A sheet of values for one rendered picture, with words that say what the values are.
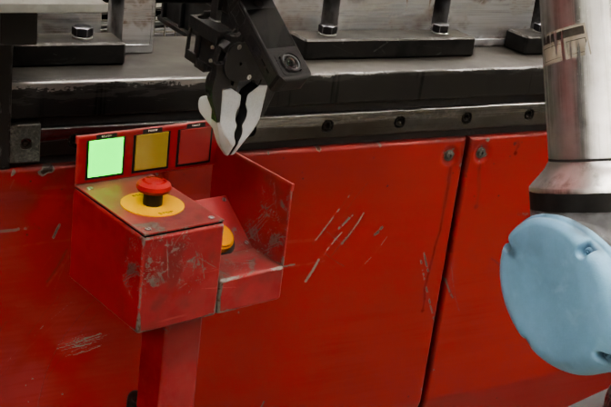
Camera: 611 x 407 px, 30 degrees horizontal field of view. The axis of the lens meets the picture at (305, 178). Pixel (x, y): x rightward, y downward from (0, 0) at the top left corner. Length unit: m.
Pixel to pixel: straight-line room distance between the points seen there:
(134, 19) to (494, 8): 0.61
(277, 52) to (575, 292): 0.54
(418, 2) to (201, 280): 0.66
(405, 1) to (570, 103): 0.96
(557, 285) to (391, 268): 0.96
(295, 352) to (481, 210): 0.37
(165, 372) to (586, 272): 0.73
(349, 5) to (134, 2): 0.34
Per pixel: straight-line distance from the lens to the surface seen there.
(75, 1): 1.26
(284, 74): 1.21
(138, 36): 1.56
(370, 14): 1.72
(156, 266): 1.25
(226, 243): 1.37
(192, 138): 1.41
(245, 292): 1.34
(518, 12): 1.89
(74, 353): 1.57
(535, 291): 0.82
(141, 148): 1.37
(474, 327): 1.91
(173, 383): 1.41
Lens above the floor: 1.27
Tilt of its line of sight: 20 degrees down
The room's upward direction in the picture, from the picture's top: 7 degrees clockwise
